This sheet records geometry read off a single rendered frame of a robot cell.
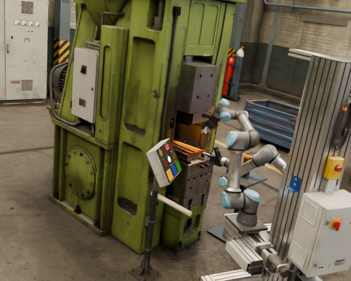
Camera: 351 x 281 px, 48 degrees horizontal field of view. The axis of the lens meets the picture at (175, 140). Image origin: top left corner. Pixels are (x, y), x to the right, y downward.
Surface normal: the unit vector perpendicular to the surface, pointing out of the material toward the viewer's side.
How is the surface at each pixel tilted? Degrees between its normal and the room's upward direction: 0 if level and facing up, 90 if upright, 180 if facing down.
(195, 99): 90
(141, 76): 89
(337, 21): 90
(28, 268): 0
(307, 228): 90
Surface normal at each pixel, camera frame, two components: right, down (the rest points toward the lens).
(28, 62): 0.62, 0.33
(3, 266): 0.12, -0.94
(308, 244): -0.91, 0.02
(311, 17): -0.78, 0.11
